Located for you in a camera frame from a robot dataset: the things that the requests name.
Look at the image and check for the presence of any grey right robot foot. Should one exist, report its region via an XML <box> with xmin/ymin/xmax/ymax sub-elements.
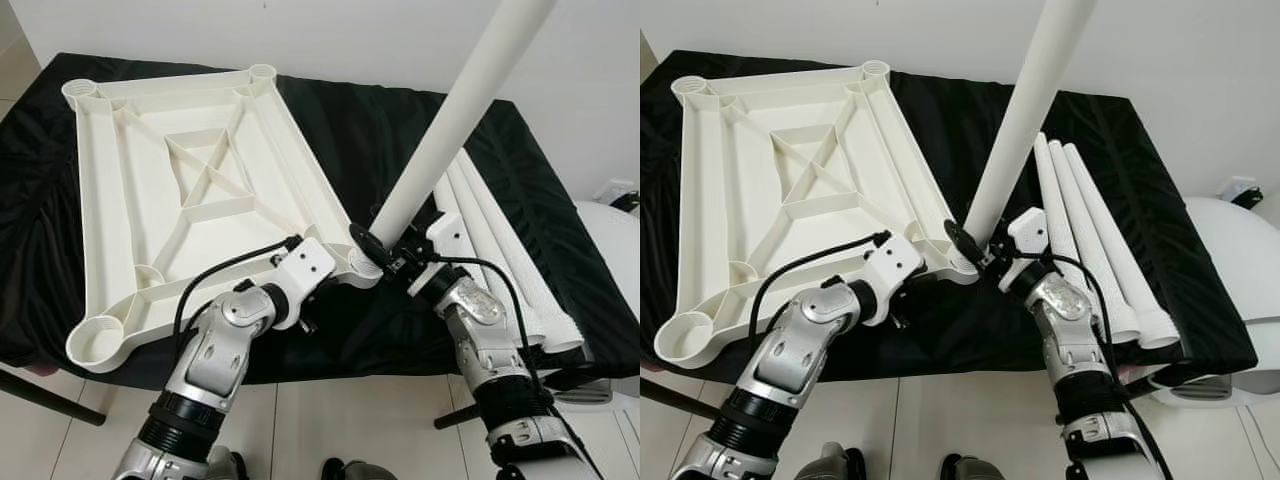
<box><xmin>322</xmin><ymin>458</ymin><xmax>396</xmax><ymax>480</ymax></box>
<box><xmin>940</xmin><ymin>455</ymin><xmax>1001</xmax><ymax>480</ymax></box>

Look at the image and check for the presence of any black table cloth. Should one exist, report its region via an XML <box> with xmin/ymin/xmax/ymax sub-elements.
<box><xmin>0</xmin><ymin>52</ymin><xmax>641</xmax><ymax>386</ymax></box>
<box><xmin>640</xmin><ymin>50</ymin><xmax>1259</xmax><ymax>386</ymax></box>

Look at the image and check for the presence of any grey robot foot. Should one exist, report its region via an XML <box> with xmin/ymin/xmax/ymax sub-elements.
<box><xmin>322</xmin><ymin>458</ymin><xmax>396</xmax><ymax>480</ymax></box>
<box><xmin>205</xmin><ymin>450</ymin><xmax>249</xmax><ymax>480</ymax></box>
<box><xmin>940</xmin><ymin>455</ymin><xmax>1001</xmax><ymax>480</ymax></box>
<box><xmin>820</xmin><ymin>442</ymin><xmax>866</xmax><ymax>480</ymax></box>

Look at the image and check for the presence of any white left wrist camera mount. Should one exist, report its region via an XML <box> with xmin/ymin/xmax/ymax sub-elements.
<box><xmin>858</xmin><ymin>232</ymin><xmax>926</xmax><ymax>326</ymax></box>
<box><xmin>268</xmin><ymin>236</ymin><xmax>338</xmax><ymax>329</ymax></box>

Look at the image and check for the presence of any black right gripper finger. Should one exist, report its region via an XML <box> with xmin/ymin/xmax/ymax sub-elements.
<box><xmin>943</xmin><ymin>218</ymin><xmax>988</xmax><ymax>263</ymax></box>
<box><xmin>348</xmin><ymin>222</ymin><xmax>397</xmax><ymax>271</ymax></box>

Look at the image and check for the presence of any grey left robot foot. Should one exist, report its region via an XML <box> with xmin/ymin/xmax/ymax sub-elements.
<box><xmin>820</xmin><ymin>442</ymin><xmax>866</xmax><ymax>480</ymax></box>
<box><xmin>205</xmin><ymin>450</ymin><xmax>249</xmax><ymax>480</ymax></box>

